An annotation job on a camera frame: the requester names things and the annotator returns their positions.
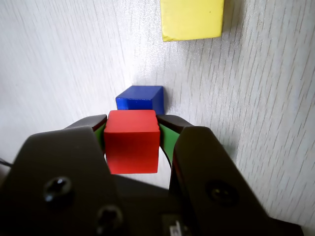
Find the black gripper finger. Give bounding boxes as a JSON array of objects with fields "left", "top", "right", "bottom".
[
  {"left": 0, "top": 114, "right": 126, "bottom": 236},
  {"left": 156, "top": 114, "right": 281, "bottom": 236}
]

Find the red wooden cube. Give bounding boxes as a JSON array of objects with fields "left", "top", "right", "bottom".
[{"left": 103, "top": 110, "right": 161, "bottom": 175}]

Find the blue wooden cube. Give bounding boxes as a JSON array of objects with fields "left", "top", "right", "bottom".
[{"left": 115, "top": 85, "right": 165, "bottom": 116}]

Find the yellow wooden cube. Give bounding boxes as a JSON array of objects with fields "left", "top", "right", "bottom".
[{"left": 159, "top": 0, "right": 225, "bottom": 42}]

